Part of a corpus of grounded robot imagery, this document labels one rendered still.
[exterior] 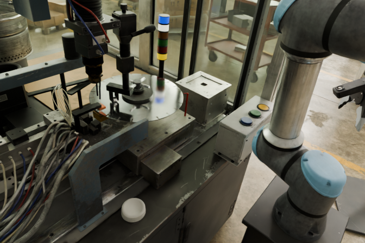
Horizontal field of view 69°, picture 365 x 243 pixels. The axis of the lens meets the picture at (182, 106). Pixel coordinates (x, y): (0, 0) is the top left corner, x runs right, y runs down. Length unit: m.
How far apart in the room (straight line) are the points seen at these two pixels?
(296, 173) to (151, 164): 0.43
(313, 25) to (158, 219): 0.64
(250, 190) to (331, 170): 1.24
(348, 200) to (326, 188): 1.46
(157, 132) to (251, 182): 1.22
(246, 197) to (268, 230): 1.06
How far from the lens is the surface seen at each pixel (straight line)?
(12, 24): 1.38
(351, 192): 2.32
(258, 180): 2.08
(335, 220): 1.02
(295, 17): 0.62
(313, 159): 0.80
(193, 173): 0.97
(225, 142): 1.00
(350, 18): 0.57
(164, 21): 1.15
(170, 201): 0.88
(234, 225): 1.80
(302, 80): 0.69
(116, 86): 0.89
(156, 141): 0.92
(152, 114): 0.87
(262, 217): 0.92
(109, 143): 0.71
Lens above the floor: 1.45
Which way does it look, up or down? 33 degrees down
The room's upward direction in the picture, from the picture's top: 6 degrees clockwise
